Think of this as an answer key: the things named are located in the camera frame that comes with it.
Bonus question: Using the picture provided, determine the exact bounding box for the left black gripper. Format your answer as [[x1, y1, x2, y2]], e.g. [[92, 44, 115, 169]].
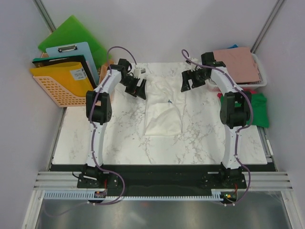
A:
[[120, 76, 146, 101]]

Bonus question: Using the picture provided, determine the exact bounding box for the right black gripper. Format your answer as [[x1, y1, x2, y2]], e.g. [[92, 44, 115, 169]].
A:
[[181, 68, 209, 93]]

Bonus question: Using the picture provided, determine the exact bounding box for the white printed t shirt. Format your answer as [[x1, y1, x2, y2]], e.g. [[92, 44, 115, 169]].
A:
[[144, 74, 185, 136]]

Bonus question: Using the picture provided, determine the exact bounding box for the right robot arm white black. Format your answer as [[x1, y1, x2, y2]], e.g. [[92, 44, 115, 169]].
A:
[[181, 49, 254, 170]]

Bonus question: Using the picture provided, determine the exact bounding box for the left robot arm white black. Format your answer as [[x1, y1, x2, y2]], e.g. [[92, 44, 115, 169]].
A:
[[86, 59, 146, 167]]

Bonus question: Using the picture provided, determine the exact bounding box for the peach compartment organizer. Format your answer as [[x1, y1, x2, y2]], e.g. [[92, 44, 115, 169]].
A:
[[99, 62, 115, 103]]

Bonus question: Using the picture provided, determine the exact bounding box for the pink folded t shirt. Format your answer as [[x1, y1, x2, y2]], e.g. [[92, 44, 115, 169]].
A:
[[213, 47, 260, 84]]

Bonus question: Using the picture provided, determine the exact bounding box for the black folder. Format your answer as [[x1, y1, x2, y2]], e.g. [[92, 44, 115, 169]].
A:
[[32, 55, 98, 80]]

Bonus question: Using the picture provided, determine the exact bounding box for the red t shirt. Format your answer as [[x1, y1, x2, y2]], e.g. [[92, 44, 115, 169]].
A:
[[217, 89, 257, 99]]

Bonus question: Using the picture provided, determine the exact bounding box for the yellow folder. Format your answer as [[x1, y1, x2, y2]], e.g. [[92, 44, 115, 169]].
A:
[[30, 62, 95, 97]]

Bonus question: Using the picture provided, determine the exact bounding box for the light blue clipboard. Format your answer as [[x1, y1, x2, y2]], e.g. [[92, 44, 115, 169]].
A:
[[46, 42, 99, 84]]

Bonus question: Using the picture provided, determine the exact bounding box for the white laundry basket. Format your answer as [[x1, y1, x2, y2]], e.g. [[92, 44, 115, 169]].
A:
[[206, 53, 267, 92]]

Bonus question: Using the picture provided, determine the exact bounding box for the orange mesh file holder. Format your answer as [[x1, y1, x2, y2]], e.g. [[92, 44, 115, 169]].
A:
[[33, 52, 98, 108]]

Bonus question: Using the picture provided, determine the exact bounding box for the green t shirt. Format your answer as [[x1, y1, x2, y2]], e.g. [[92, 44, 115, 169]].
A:
[[220, 91, 270, 129]]

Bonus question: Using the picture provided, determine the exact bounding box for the green plastic board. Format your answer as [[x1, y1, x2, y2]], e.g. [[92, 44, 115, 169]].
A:
[[38, 15, 107, 68]]

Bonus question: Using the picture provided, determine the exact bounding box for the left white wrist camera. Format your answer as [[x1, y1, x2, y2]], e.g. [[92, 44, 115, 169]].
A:
[[133, 67, 146, 78]]

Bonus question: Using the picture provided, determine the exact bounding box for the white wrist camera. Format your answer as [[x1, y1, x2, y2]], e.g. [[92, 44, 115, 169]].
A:
[[185, 58, 198, 66], [133, 67, 146, 78]]

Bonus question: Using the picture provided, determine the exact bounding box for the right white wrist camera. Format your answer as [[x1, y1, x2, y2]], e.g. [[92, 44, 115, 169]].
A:
[[185, 58, 198, 66]]

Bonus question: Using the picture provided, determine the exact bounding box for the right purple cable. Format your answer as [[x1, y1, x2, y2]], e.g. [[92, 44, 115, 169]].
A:
[[181, 49, 253, 207]]

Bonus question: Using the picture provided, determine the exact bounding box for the purple cable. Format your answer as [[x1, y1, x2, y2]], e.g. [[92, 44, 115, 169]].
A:
[[181, 49, 253, 207], [87, 46, 138, 206]]

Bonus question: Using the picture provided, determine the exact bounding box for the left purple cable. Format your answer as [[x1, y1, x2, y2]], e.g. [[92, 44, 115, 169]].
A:
[[87, 46, 138, 206]]

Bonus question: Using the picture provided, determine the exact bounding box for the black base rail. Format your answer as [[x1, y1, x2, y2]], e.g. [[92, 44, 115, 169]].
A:
[[76, 163, 277, 198]]

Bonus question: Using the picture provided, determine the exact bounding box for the white cable duct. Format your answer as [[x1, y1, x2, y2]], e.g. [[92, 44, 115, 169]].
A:
[[43, 190, 223, 201]]

